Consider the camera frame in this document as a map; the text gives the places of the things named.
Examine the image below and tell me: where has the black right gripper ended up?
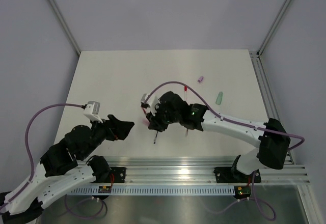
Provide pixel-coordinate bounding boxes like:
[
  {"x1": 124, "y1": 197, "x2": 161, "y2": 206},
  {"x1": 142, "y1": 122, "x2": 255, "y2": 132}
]
[{"x1": 147, "y1": 102, "x2": 181, "y2": 132}]

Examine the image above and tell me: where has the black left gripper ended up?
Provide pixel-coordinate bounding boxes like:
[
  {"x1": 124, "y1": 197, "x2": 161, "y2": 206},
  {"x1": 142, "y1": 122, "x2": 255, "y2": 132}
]
[{"x1": 79, "y1": 115, "x2": 134, "y2": 160}]

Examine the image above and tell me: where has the blue ballpoint pen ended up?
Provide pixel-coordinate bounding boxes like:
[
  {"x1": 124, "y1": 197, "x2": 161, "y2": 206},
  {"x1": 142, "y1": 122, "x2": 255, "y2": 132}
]
[{"x1": 153, "y1": 131, "x2": 159, "y2": 144}]

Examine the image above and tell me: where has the red marker pen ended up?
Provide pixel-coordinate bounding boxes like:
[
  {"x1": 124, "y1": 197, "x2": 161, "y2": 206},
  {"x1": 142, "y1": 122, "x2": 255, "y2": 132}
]
[{"x1": 184, "y1": 86, "x2": 188, "y2": 101}]

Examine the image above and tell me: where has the green highlighter pen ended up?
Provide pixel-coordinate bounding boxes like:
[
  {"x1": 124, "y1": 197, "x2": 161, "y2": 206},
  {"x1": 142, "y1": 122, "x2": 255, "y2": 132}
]
[{"x1": 215, "y1": 92, "x2": 224, "y2": 105}]

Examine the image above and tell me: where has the pink highlighter pen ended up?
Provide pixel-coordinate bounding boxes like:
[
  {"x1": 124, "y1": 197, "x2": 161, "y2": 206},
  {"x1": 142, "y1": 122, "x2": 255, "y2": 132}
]
[{"x1": 142, "y1": 119, "x2": 149, "y2": 126}]

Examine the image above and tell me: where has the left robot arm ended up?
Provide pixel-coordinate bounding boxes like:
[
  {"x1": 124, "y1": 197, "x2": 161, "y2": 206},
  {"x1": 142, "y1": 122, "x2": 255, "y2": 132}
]
[{"x1": 1, "y1": 115, "x2": 134, "y2": 223}]

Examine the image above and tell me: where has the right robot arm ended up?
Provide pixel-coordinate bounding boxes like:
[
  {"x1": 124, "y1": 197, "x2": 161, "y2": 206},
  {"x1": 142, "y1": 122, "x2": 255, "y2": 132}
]
[{"x1": 141, "y1": 92, "x2": 290, "y2": 182}]

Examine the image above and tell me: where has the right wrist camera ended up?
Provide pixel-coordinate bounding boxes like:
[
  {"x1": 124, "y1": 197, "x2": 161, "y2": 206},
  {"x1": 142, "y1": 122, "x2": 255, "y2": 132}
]
[{"x1": 141, "y1": 94, "x2": 159, "y2": 115}]

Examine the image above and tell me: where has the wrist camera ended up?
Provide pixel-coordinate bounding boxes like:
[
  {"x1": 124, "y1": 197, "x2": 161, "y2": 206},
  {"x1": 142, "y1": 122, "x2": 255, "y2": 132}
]
[
  {"x1": 83, "y1": 101, "x2": 103, "y2": 123},
  {"x1": 141, "y1": 94, "x2": 159, "y2": 115}
]

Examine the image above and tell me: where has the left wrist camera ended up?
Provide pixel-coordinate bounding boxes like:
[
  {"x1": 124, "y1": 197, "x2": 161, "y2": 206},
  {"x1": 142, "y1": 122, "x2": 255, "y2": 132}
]
[{"x1": 83, "y1": 101, "x2": 103, "y2": 123}]

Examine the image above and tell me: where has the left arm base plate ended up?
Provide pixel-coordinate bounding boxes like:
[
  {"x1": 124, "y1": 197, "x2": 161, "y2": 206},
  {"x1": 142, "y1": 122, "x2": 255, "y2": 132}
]
[{"x1": 93, "y1": 167, "x2": 126, "y2": 183}]

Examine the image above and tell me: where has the aluminium rail base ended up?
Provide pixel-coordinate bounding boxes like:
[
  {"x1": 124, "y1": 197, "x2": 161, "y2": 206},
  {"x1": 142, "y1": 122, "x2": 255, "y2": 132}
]
[{"x1": 105, "y1": 156, "x2": 310, "y2": 185}]

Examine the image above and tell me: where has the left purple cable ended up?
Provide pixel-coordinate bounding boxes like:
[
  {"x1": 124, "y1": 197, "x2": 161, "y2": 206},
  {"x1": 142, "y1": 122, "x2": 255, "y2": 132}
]
[{"x1": 0, "y1": 103, "x2": 107, "y2": 219}]

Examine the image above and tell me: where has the white slotted cable duct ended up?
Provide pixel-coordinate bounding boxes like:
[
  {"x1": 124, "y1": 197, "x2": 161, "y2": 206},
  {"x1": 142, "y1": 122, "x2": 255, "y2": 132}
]
[{"x1": 70, "y1": 185, "x2": 235, "y2": 196}]

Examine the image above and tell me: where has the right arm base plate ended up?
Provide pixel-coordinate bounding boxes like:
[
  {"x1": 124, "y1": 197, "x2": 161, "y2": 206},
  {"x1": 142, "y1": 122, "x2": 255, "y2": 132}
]
[{"x1": 213, "y1": 166, "x2": 261, "y2": 183}]

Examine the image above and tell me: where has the right side aluminium rail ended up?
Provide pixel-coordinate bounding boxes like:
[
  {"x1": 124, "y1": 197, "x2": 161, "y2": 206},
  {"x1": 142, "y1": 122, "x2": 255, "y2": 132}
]
[{"x1": 249, "y1": 50, "x2": 296, "y2": 165}]

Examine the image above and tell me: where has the left aluminium frame post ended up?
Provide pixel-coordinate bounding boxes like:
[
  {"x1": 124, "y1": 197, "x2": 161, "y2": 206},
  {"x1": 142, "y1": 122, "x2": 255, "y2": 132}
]
[{"x1": 46, "y1": 0, "x2": 82, "y2": 56}]

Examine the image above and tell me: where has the aluminium frame post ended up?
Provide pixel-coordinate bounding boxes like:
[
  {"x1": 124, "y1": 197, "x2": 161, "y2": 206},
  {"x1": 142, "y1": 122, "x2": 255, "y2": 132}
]
[
  {"x1": 46, "y1": 0, "x2": 82, "y2": 56},
  {"x1": 257, "y1": 0, "x2": 294, "y2": 58}
]

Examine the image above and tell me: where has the right aluminium frame post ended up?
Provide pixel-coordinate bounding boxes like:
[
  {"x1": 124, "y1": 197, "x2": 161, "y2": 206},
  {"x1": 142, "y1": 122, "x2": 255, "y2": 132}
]
[{"x1": 257, "y1": 0, "x2": 294, "y2": 58}]

